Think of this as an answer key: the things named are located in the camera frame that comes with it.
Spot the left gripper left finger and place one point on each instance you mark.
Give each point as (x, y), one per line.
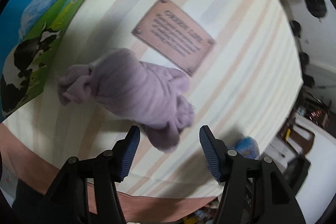
(84, 191)

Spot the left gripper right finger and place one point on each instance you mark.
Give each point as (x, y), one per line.
(272, 200)

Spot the light blue tissue pack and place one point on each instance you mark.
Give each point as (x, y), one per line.
(247, 147)

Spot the dark wooden chair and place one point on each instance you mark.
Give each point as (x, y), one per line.
(287, 132)

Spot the barbell on floor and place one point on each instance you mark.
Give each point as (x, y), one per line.
(304, 58)

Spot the open cardboard box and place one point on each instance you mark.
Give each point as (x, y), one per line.
(31, 31)

